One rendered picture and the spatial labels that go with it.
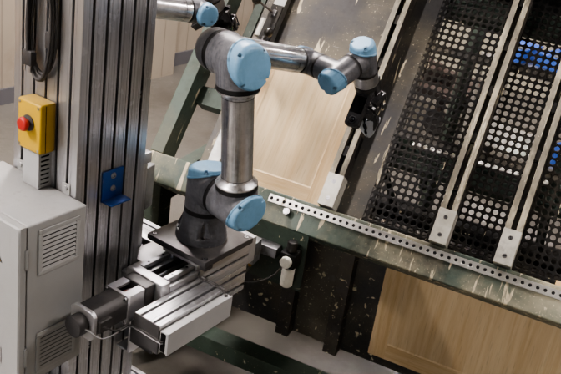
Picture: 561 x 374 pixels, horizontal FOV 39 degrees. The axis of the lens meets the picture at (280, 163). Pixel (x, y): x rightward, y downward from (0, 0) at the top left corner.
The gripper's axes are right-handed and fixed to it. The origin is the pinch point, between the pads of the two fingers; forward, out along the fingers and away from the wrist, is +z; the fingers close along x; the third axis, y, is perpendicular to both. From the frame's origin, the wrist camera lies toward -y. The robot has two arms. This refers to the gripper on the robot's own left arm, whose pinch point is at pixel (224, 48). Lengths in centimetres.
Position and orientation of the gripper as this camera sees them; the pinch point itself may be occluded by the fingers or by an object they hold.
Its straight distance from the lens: 297.8
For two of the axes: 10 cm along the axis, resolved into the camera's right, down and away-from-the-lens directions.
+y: 9.5, 0.8, -3.2
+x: 2.5, -8.0, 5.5
